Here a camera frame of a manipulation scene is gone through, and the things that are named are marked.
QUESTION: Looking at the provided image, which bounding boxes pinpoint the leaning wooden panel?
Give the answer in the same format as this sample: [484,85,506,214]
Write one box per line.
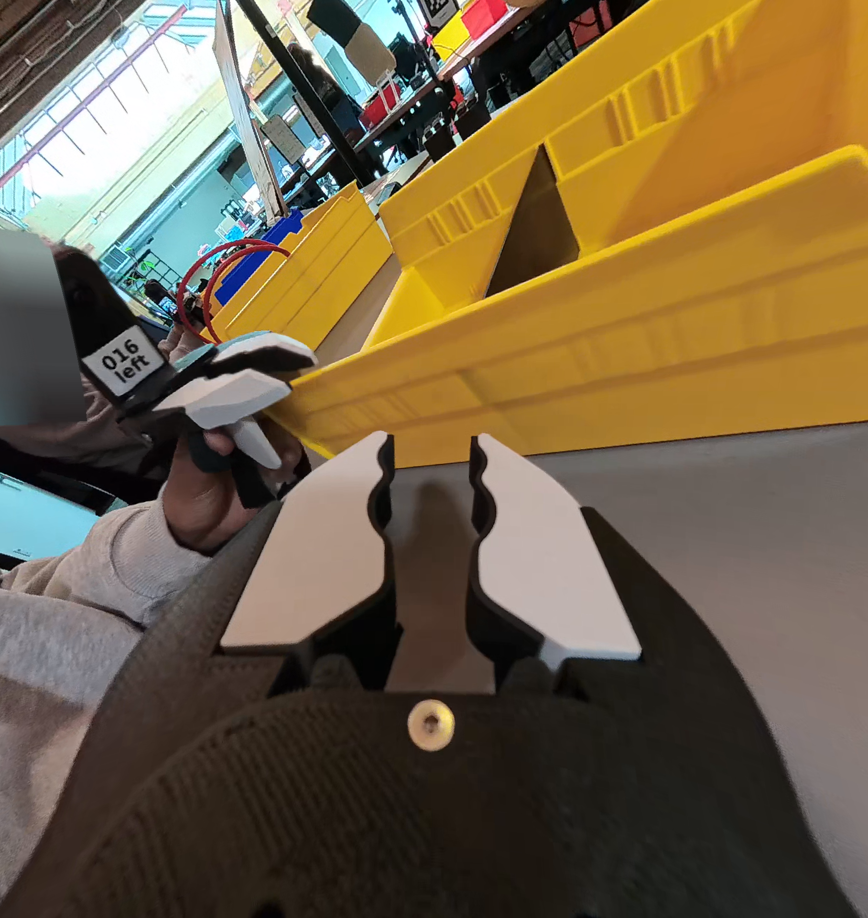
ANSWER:
[210,0,293,225]

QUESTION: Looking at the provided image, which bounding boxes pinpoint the black bin divider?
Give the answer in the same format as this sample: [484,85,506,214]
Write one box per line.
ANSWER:
[483,142,583,300]

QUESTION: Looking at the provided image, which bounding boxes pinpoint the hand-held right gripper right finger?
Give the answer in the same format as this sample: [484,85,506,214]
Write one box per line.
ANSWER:
[467,432,644,662]

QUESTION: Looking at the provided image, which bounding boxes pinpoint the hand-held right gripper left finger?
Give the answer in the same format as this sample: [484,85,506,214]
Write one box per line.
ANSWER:
[219,430,398,657]

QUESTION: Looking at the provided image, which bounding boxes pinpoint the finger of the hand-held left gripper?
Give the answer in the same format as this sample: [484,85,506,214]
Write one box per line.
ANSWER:
[153,371,294,433]
[203,330,320,379]

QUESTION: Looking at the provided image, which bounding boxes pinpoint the person's left hand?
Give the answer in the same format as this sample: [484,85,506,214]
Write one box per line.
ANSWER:
[158,326,307,555]

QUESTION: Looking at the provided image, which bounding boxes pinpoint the red network cable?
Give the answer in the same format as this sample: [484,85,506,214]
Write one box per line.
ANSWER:
[176,239,293,347]

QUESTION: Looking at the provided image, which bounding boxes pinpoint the yellow divided plastic bin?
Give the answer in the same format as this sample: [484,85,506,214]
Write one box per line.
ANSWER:
[280,0,868,469]

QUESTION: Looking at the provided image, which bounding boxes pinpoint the blue plastic bin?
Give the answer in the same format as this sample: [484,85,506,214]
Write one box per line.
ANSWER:
[214,207,307,306]

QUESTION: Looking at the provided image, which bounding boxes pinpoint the person's left forearm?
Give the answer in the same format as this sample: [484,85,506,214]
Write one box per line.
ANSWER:
[0,495,216,918]

